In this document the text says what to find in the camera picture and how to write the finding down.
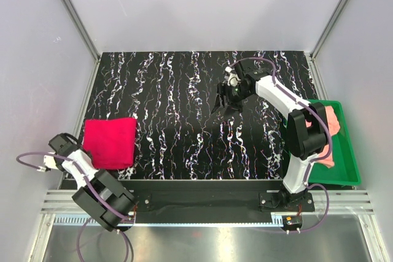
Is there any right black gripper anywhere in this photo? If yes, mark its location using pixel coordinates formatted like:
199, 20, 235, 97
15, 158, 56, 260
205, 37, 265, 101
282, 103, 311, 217
211, 83, 252, 118

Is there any red t shirt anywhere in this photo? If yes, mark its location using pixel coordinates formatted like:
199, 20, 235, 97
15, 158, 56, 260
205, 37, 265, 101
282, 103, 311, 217
83, 118, 138, 170

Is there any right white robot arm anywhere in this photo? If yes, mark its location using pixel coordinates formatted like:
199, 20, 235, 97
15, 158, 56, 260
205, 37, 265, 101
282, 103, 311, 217
213, 60, 333, 211

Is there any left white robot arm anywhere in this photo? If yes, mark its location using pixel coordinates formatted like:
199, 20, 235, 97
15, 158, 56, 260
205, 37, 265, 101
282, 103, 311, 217
44, 133, 137, 231

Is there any peach t shirt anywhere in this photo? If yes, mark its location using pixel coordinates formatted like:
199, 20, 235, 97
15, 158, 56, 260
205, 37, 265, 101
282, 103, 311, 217
303, 105, 341, 169

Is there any green plastic bin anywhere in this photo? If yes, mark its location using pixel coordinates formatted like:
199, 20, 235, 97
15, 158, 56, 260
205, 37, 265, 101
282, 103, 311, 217
282, 98, 362, 187

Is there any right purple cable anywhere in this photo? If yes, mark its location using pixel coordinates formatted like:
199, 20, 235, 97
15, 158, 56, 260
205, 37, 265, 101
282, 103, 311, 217
230, 58, 335, 235

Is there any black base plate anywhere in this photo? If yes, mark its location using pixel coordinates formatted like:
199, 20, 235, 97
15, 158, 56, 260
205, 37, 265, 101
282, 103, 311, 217
121, 180, 315, 226

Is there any left aluminium frame post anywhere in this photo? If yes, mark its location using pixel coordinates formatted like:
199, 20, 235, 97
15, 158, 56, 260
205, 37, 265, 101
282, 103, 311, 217
60, 0, 101, 63

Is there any aluminium frame post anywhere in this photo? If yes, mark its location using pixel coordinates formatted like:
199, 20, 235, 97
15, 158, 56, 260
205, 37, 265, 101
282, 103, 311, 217
309, 0, 350, 61
60, 0, 101, 63

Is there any right aluminium frame post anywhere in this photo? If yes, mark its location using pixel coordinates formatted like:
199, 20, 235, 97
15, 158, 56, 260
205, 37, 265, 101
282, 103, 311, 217
309, 0, 350, 61

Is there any aluminium rail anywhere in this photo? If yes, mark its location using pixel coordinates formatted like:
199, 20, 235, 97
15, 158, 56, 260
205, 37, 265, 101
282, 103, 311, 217
40, 190, 374, 215

